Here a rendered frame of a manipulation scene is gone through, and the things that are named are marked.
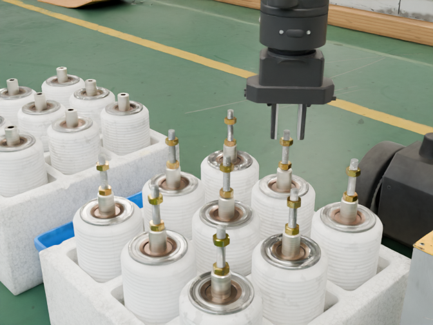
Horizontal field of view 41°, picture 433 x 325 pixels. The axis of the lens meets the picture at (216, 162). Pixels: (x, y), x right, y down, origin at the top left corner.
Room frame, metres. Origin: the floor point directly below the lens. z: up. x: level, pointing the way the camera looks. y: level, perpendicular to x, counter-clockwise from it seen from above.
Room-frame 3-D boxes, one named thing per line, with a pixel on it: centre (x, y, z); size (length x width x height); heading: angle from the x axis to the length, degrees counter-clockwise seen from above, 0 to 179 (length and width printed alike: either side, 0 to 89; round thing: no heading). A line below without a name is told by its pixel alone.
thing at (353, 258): (0.68, -0.18, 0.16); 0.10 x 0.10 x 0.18
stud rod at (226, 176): (0.69, -0.01, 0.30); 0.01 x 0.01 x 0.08
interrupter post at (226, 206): (0.69, -0.01, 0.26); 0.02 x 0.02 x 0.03
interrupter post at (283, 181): (0.77, -0.10, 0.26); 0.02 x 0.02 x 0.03
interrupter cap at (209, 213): (0.69, -0.01, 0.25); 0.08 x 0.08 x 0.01
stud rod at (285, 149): (0.77, -0.10, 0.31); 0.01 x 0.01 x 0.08
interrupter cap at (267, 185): (0.77, -0.10, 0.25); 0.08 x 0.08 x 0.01
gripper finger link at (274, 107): (0.77, -0.08, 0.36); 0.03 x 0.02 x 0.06; 176
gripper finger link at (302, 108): (0.77, -0.12, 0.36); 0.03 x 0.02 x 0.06; 176
